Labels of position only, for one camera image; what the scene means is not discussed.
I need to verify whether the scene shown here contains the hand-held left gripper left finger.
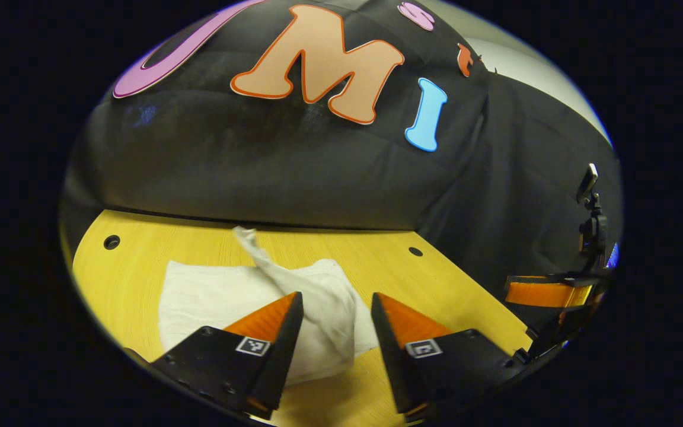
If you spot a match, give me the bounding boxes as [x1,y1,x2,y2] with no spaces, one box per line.
[151,291,305,420]

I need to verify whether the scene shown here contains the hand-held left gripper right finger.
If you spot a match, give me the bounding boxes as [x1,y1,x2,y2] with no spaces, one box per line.
[371,292,526,423]

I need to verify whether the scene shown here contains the white jeans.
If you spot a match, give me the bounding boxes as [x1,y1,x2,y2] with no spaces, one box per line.
[158,225,381,386]

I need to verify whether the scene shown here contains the black backdrop cloth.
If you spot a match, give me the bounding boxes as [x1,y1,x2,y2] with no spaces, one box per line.
[60,0,624,333]

